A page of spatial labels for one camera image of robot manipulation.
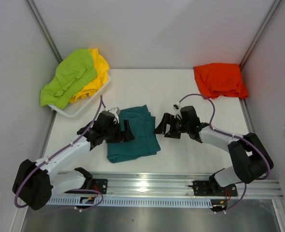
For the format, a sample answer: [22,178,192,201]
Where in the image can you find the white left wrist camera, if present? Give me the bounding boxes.
[104,107,120,123]

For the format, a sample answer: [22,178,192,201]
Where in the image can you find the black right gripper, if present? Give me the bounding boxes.
[153,113,190,139]

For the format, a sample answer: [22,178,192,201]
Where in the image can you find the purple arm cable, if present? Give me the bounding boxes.
[173,93,273,215]
[14,95,120,215]

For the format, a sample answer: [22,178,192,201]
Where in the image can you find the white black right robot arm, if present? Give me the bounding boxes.
[153,106,274,195]

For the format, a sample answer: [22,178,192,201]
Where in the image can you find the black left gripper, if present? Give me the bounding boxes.
[103,119,134,144]

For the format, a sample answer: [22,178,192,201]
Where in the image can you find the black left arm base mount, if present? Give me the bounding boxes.
[65,167,108,194]

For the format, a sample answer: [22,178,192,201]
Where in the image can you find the aluminium frame post left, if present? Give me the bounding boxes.
[25,0,62,63]

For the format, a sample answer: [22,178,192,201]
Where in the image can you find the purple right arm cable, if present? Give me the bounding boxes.
[173,93,273,215]

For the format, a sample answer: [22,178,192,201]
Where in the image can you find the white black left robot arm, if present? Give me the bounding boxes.
[12,110,135,210]

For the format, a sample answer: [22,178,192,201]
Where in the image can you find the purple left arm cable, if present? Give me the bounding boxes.
[14,95,120,215]

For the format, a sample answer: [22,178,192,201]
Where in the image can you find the aluminium frame post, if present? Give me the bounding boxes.
[239,0,284,72]
[25,0,62,63]

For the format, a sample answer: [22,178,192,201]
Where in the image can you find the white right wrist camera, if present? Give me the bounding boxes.
[173,103,181,112]

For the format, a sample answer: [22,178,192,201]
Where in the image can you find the white slotted cable duct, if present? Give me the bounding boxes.
[47,196,226,208]

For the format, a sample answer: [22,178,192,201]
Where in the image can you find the teal shorts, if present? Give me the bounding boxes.
[107,105,161,163]

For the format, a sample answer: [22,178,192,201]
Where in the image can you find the orange shorts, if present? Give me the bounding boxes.
[194,63,249,99]

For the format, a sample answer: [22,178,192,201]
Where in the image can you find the yellow shorts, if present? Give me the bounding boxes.
[69,48,110,103]

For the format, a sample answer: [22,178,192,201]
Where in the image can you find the aluminium frame post right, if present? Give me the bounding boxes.
[239,0,284,72]

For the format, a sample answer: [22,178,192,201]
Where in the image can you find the lime green shorts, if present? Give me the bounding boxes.
[40,49,97,109]

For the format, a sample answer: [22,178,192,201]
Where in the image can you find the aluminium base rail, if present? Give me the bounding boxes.
[50,172,285,200]

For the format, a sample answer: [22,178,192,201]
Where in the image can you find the white perforated plastic basket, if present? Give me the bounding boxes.
[48,74,111,118]

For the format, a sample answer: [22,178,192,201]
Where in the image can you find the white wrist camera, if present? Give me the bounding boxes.
[104,107,120,123]
[173,103,181,112]

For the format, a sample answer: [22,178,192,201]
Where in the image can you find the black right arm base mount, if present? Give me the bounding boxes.
[188,173,238,197]

